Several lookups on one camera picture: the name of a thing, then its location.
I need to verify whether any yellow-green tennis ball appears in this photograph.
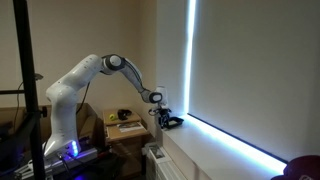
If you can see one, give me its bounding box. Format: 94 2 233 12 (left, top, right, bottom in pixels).
109 114 116 121

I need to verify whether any black square bowl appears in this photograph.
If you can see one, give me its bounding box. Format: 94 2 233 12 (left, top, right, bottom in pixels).
167 117 184 129

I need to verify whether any black folded strap object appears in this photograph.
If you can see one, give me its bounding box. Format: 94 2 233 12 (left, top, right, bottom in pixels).
117 109 132 120

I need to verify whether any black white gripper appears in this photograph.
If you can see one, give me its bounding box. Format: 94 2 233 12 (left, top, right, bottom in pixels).
148 107 171 129

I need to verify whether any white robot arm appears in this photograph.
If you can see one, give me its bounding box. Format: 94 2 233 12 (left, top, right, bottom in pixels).
44 54 164 158

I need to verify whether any white roller blind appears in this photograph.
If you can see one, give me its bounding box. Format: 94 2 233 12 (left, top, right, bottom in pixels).
189 0 320 160

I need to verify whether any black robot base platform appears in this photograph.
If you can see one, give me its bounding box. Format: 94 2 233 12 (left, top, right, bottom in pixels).
13 139 111 180

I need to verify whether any leaflet on radiator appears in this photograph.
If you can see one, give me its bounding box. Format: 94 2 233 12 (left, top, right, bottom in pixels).
151 147 164 159

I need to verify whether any white windowsill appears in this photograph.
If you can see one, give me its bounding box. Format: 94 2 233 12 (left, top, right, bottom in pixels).
163 115 286 180

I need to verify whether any light wood nightstand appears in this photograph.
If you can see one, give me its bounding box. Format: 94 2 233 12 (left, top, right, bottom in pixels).
103 109 149 179

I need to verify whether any black camera stand pole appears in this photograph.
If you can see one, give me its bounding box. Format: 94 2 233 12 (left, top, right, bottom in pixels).
0 0 46 180

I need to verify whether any maroon baseball cap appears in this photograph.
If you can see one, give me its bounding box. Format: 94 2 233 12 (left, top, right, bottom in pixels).
271 155 320 180

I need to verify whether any white wall radiator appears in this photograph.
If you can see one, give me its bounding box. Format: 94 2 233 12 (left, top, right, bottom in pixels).
145 143 187 180

